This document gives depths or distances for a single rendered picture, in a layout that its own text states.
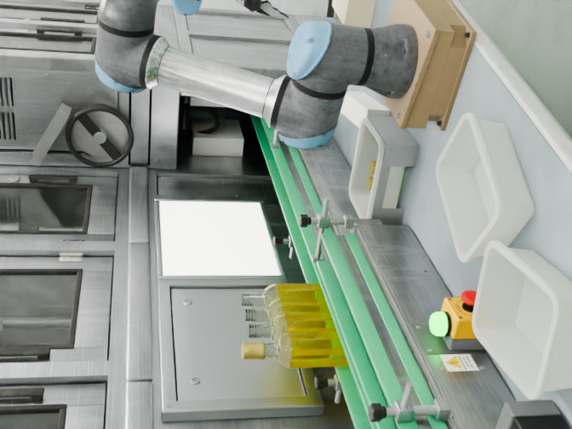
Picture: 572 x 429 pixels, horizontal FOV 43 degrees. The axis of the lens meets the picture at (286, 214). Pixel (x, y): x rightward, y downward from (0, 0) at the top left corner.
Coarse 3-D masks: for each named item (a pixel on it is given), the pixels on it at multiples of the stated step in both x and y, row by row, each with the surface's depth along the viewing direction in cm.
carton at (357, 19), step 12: (336, 0) 208; (348, 0) 197; (360, 0) 197; (372, 0) 198; (336, 12) 208; (348, 12) 199; (360, 12) 199; (372, 12) 200; (348, 24) 201; (360, 24) 201
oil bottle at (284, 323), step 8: (272, 320) 155; (280, 320) 154; (288, 320) 154; (296, 320) 154; (304, 320) 155; (312, 320) 155; (320, 320) 155; (328, 320) 156; (272, 328) 153; (280, 328) 152; (288, 328) 152; (296, 328) 152; (304, 328) 153; (312, 328) 153; (320, 328) 153; (328, 328) 154; (272, 336) 154
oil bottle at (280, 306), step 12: (276, 300) 160; (288, 300) 160; (300, 300) 161; (312, 300) 162; (324, 300) 162; (276, 312) 157; (288, 312) 157; (300, 312) 158; (312, 312) 158; (324, 312) 159
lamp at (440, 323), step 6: (438, 312) 132; (444, 312) 132; (432, 318) 131; (438, 318) 130; (444, 318) 130; (450, 318) 131; (432, 324) 131; (438, 324) 130; (444, 324) 130; (450, 324) 130; (432, 330) 131; (438, 330) 130; (444, 330) 130; (450, 330) 130
